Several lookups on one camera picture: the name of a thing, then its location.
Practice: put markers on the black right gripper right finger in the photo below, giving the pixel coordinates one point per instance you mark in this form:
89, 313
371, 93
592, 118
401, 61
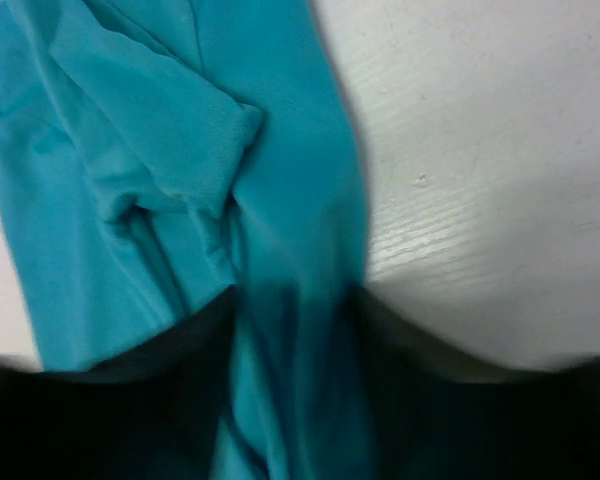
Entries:
439, 412

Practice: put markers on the teal t shirt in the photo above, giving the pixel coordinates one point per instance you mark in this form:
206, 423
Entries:
154, 154

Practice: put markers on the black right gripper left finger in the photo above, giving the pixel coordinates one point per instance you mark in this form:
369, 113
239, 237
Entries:
150, 412

